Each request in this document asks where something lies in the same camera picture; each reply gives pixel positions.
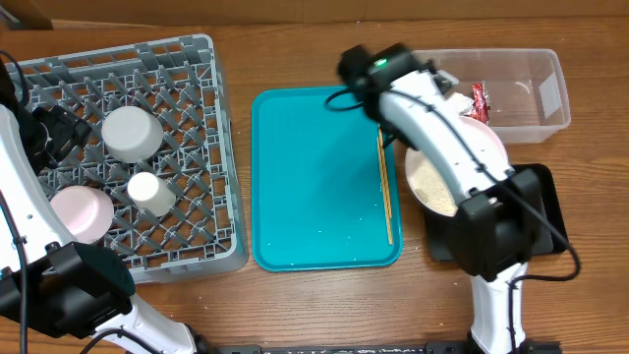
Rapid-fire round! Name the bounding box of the large white plate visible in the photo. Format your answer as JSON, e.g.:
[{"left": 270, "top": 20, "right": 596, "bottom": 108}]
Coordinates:
[{"left": 404, "top": 116, "right": 508, "bottom": 217}]

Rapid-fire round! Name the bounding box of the wooden chopstick right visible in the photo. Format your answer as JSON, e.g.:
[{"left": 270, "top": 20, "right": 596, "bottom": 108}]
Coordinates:
[{"left": 376, "top": 126, "right": 391, "bottom": 220}]

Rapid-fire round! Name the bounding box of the wooden chopstick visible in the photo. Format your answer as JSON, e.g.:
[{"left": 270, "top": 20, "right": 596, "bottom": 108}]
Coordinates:
[
  {"left": 376, "top": 126, "right": 391, "bottom": 220},
  {"left": 376, "top": 129, "right": 393, "bottom": 246}
]

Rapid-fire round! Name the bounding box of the clear plastic bin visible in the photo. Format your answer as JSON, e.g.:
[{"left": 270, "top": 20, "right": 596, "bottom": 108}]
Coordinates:
[{"left": 414, "top": 48, "right": 571, "bottom": 145}]

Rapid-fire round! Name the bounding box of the red snack wrapper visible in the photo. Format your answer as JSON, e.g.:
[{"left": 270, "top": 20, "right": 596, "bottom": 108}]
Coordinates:
[{"left": 471, "top": 83, "right": 489, "bottom": 125}]

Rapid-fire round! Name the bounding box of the white napkin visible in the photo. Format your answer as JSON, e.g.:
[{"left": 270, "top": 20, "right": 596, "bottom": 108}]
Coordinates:
[{"left": 447, "top": 92, "right": 475, "bottom": 116}]

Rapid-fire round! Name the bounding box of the teal serving tray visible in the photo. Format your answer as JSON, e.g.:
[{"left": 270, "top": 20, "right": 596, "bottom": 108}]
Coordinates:
[{"left": 252, "top": 87, "right": 403, "bottom": 271}]

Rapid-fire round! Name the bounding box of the grey plastic dish rack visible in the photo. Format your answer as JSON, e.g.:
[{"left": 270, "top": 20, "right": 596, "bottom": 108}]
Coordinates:
[{"left": 19, "top": 34, "right": 248, "bottom": 283}]

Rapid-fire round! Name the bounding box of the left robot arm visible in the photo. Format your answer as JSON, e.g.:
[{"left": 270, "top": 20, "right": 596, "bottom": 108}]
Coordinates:
[{"left": 1, "top": 52, "right": 215, "bottom": 353}]

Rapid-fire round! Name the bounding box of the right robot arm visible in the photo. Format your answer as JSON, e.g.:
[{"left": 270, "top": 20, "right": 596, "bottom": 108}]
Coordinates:
[{"left": 337, "top": 43, "right": 542, "bottom": 353}]

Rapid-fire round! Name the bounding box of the grey white bowl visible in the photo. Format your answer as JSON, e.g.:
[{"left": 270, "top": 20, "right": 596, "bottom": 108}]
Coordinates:
[{"left": 101, "top": 106, "right": 163, "bottom": 163}]

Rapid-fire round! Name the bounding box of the wooden chopstick left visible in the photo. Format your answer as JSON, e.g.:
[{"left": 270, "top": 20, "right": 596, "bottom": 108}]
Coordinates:
[{"left": 376, "top": 129, "right": 393, "bottom": 246}]

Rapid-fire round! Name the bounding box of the black tray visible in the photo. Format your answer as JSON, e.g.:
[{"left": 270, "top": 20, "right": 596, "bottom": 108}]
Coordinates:
[{"left": 420, "top": 163, "right": 568, "bottom": 262}]

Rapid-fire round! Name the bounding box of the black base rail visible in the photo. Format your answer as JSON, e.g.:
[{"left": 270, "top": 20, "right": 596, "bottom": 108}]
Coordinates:
[{"left": 215, "top": 338, "right": 562, "bottom": 354}]

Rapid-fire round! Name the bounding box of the white cup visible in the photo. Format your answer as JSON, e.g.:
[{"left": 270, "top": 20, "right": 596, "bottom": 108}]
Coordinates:
[{"left": 127, "top": 172, "right": 177, "bottom": 216}]

